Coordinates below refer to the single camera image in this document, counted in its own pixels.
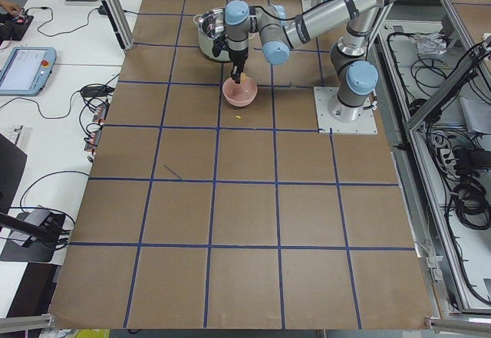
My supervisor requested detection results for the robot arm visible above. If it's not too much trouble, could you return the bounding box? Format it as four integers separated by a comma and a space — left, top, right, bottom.
211, 0, 396, 123

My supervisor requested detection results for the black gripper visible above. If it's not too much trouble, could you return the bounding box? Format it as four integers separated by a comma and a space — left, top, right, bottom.
213, 34, 249, 84

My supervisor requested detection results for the black camera stand base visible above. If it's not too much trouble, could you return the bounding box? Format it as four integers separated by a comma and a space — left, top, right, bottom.
1, 208, 65, 263

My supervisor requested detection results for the black laptop power brick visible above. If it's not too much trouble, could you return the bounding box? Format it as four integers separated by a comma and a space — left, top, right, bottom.
81, 84, 114, 98

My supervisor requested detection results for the aluminium frame post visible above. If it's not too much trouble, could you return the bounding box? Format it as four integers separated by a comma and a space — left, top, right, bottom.
101, 0, 134, 51

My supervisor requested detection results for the pale green electric pot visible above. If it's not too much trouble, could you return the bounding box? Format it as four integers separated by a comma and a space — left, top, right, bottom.
193, 8, 230, 62

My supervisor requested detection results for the pink bowl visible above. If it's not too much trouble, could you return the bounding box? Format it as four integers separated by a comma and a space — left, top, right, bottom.
222, 77, 258, 107

